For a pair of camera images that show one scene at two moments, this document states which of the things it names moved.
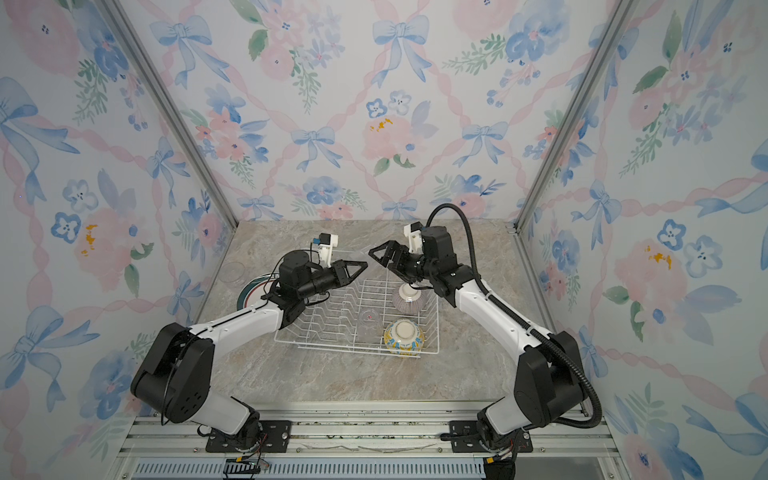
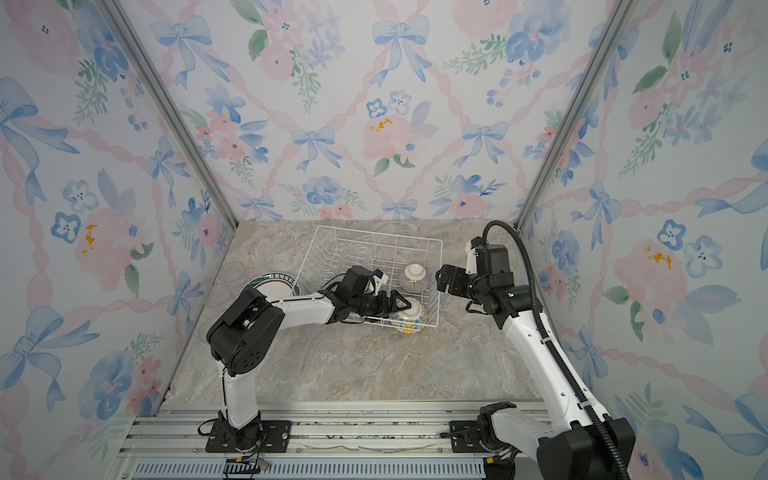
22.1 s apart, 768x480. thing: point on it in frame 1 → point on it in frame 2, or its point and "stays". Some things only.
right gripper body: x=418 y=270 → x=464 y=284
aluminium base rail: x=368 y=442 stays
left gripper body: x=321 y=282 → x=373 y=307
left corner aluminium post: x=118 y=18 stays
